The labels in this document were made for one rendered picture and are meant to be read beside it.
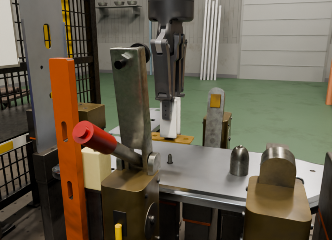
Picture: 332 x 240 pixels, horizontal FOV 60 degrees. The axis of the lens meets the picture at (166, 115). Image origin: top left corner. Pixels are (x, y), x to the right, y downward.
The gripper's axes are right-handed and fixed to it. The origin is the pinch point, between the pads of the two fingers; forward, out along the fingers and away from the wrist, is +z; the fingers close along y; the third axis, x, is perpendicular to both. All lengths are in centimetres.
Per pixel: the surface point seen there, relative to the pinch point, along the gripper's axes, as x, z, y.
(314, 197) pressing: -23.8, 8.5, -5.7
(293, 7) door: -80, -104, 911
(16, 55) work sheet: 54, -9, 20
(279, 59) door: -58, 45, 911
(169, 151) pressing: 1.7, 8.8, 5.1
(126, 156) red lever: -0.8, -0.1, -19.3
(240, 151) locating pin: -12.8, 4.5, -1.3
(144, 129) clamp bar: -1.7, -2.7, -16.1
